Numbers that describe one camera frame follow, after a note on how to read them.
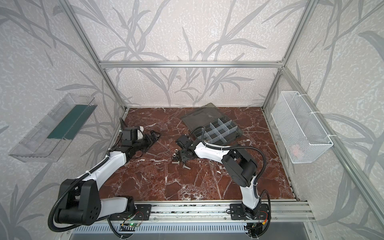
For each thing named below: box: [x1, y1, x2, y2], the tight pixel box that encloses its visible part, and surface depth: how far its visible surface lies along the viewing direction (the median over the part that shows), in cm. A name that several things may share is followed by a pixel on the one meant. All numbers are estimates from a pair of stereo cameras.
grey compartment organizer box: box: [180, 102, 244, 146], surface depth 110 cm
